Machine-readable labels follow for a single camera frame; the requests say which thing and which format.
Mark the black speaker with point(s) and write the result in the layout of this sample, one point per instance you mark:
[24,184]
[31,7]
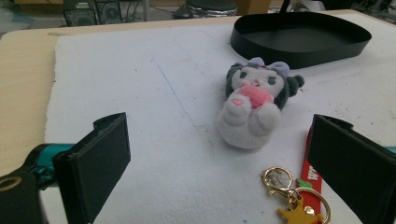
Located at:
[91,12]

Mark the round black stand base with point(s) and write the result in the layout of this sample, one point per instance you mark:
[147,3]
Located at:
[211,7]

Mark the white foam mat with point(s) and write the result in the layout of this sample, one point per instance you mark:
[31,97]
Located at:
[199,109]

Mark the white plush toy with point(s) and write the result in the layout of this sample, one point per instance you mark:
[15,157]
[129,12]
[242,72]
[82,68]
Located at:
[249,124]

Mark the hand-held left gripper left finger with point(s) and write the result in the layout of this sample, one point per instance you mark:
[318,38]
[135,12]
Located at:
[93,161]

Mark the black oval tray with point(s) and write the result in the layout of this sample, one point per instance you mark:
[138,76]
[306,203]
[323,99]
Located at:
[299,37]

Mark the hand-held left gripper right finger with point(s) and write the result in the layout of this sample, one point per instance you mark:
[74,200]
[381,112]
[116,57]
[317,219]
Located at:
[355,168]

